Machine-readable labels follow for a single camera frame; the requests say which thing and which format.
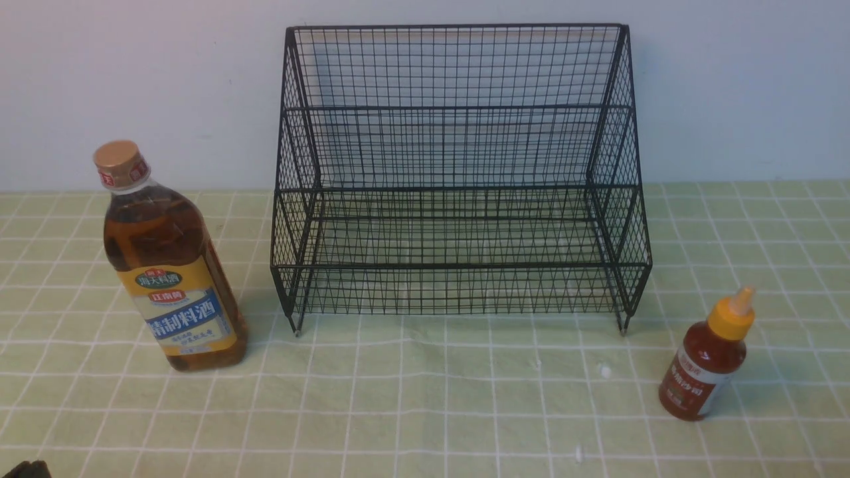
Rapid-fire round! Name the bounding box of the large cooking wine bottle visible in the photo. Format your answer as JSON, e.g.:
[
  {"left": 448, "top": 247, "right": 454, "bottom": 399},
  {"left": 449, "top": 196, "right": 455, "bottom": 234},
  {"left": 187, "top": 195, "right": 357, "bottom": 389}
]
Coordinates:
[{"left": 93, "top": 140, "right": 248, "bottom": 372}]

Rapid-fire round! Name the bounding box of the small red sauce bottle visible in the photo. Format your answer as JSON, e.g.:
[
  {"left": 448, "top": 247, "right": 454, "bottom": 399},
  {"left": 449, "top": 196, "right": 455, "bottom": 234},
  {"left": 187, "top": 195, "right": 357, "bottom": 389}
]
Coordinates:
[{"left": 658, "top": 287, "right": 756, "bottom": 422}]

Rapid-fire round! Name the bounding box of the dark object at bottom edge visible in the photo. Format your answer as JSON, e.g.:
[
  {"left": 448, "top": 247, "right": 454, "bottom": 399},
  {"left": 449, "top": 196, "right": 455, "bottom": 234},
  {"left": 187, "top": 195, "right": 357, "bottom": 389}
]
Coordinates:
[{"left": 3, "top": 460, "right": 52, "bottom": 478}]

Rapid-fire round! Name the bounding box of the black wire mesh shelf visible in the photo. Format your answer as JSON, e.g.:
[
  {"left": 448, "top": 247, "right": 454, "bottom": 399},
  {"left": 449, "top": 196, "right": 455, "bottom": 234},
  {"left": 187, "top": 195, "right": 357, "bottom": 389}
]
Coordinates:
[{"left": 270, "top": 23, "right": 653, "bottom": 335}]

